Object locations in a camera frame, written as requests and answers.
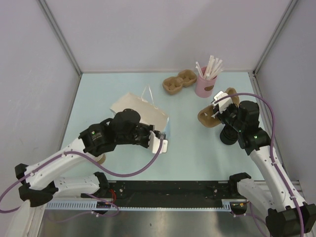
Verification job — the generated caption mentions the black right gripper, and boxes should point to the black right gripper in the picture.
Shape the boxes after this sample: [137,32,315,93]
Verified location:
[212,102,244,132]

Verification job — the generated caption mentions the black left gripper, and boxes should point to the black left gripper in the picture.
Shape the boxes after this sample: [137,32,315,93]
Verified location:
[117,122,160,148]

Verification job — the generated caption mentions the light blue paper bag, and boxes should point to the light blue paper bag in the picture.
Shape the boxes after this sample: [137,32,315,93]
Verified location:
[110,85,170,139]

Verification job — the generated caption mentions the brown pulp cup carrier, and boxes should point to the brown pulp cup carrier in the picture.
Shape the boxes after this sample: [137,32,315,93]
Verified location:
[197,87,240,128]

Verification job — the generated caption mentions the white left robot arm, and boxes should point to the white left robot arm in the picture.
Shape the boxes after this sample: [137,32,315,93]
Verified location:
[15,109,160,207]

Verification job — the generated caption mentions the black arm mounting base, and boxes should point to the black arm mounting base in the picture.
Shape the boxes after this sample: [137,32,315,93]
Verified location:
[81,180,257,215]

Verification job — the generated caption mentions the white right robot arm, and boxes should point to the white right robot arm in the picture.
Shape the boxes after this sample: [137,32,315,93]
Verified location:
[213,98,316,237]

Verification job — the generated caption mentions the stacked black cup lids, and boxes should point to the stacked black cup lids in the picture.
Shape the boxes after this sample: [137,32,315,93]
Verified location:
[220,125,238,145]

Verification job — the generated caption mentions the stacked brown paper cups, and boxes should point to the stacked brown paper cups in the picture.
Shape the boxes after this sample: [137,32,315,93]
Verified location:
[95,154,106,164]

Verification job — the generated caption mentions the pink straw holder cup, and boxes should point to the pink straw holder cup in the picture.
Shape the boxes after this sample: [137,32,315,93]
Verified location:
[195,74,217,98]

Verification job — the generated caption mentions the white wrapped straws bundle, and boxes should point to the white wrapped straws bundle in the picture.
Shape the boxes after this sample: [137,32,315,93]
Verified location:
[196,55,223,80]

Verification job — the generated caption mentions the brown pulp carrier stack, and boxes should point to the brown pulp carrier stack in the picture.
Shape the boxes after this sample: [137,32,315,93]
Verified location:
[162,69,197,95]

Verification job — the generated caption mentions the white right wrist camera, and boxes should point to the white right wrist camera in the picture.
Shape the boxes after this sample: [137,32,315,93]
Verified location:
[211,91,233,116]

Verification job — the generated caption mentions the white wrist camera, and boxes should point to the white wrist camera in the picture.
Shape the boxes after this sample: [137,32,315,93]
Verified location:
[149,131,168,154]
[211,91,233,116]

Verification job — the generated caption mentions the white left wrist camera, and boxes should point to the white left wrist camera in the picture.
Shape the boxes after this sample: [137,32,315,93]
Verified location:
[149,131,168,154]

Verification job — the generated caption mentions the white slotted cable duct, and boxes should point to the white slotted cable duct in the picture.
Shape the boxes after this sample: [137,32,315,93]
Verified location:
[45,199,247,213]

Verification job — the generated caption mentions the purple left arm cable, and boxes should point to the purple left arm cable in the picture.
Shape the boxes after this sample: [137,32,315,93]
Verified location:
[0,138,165,223]

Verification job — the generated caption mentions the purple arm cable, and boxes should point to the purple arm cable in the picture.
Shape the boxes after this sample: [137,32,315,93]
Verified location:
[213,92,306,237]
[0,138,165,223]

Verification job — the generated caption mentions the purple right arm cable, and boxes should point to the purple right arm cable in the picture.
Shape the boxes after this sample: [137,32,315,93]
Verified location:
[213,92,306,237]

